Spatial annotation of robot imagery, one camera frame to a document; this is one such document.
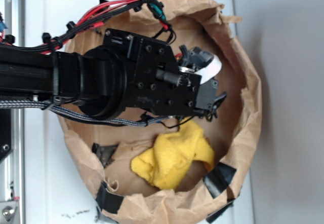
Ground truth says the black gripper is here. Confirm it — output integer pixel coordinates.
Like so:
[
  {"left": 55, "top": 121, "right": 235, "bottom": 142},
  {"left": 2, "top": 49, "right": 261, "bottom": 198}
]
[{"left": 103, "top": 28, "right": 227, "bottom": 122}]

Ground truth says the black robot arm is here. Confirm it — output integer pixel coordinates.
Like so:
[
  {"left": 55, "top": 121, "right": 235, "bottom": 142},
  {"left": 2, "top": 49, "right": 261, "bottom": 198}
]
[{"left": 1, "top": 29, "right": 227, "bottom": 124}]

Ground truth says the black tape bottom right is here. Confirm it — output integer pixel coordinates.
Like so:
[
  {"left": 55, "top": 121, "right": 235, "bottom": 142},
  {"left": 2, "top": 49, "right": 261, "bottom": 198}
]
[{"left": 202, "top": 162, "right": 236, "bottom": 199}]

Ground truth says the yellow microfiber cloth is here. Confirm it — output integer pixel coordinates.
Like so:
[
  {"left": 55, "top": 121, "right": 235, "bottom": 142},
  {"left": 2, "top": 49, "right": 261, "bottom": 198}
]
[{"left": 131, "top": 121, "right": 215, "bottom": 190}]

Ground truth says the black tape inside bag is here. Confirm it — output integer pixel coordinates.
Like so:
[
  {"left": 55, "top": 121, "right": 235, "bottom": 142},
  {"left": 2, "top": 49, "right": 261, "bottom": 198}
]
[{"left": 92, "top": 143, "right": 118, "bottom": 168}]

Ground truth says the brown paper bag tray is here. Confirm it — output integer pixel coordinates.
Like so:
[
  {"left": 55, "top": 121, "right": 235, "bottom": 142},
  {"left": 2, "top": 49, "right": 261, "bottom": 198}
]
[{"left": 59, "top": 0, "right": 262, "bottom": 223}]

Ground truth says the black tape bottom left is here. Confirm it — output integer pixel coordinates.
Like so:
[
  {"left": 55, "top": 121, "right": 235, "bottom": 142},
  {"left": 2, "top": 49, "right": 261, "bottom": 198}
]
[{"left": 96, "top": 181, "right": 124, "bottom": 214}]

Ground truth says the white plastic bin lid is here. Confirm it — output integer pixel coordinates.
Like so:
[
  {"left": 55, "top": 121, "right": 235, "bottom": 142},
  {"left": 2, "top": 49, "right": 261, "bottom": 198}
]
[{"left": 24, "top": 0, "right": 255, "bottom": 224}]

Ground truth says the white strap on gripper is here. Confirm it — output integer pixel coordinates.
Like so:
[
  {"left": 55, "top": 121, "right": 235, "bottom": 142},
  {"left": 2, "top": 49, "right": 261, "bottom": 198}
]
[{"left": 196, "top": 55, "right": 223, "bottom": 85}]

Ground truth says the grey braided cable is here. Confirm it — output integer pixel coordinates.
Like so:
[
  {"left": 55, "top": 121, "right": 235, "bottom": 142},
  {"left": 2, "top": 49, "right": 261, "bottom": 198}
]
[{"left": 0, "top": 99, "right": 178, "bottom": 128}]

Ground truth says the red and black cable bundle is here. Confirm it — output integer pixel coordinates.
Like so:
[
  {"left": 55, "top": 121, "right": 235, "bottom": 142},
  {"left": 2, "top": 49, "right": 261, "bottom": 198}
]
[{"left": 0, "top": 0, "right": 177, "bottom": 55}]

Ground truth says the black mounting bracket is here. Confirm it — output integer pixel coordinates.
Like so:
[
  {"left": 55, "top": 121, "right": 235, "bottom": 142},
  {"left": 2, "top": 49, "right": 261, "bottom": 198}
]
[{"left": 0, "top": 109, "right": 12, "bottom": 162}]

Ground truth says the aluminium frame rail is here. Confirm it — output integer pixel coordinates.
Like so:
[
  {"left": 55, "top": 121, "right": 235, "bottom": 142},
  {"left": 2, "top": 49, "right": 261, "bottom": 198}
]
[{"left": 1, "top": 0, "right": 26, "bottom": 223}]

